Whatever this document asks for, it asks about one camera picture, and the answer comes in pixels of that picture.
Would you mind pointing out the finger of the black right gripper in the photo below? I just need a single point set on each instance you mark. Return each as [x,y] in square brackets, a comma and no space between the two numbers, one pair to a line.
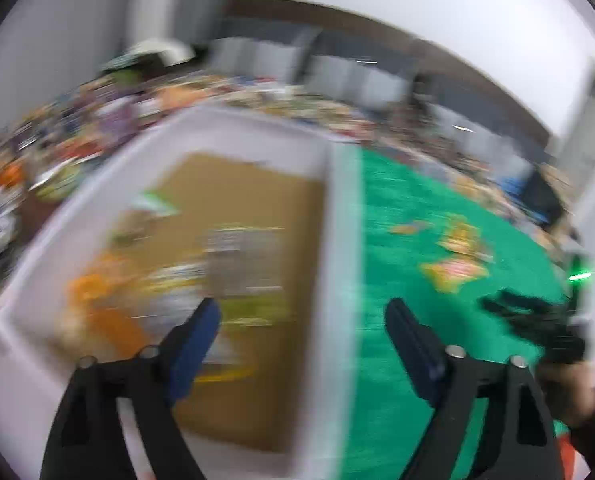
[517,310]

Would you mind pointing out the brown meat vacuum packet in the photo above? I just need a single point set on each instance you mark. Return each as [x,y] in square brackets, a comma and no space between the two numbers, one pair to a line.
[140,219]

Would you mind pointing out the person right hand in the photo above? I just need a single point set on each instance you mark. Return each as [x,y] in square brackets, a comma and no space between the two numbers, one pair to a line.
[569,390]

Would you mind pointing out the orange blue sausage stick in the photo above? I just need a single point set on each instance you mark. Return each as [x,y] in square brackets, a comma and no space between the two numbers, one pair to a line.
[410,228]

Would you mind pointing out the black bag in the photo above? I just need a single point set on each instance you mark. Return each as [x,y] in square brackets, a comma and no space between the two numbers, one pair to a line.
[539,198]

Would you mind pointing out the orange chicken leg packet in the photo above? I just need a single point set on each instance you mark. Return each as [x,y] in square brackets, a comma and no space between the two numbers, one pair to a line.
[96,318]

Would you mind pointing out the brown headboard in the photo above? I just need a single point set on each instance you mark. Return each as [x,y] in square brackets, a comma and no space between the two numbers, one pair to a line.
[350,35]

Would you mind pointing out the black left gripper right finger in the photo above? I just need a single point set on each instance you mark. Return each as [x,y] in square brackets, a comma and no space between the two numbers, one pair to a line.
[517,439]

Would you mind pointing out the green floral bedspread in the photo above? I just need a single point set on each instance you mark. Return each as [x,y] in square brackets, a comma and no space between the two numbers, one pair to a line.
[388,419]

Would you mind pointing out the floral bed sheet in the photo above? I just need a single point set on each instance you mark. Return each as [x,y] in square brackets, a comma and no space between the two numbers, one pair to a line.
[465,158]

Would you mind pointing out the clear bag of round cookies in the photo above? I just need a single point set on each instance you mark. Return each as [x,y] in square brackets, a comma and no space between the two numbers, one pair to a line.
[244,274]

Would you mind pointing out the white cardboard box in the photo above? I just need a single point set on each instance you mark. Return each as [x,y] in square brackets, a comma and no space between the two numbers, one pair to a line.
[271,402]

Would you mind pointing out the yellow red snack packet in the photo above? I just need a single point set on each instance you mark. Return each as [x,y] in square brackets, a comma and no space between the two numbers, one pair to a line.
[462,238]
[449,274]

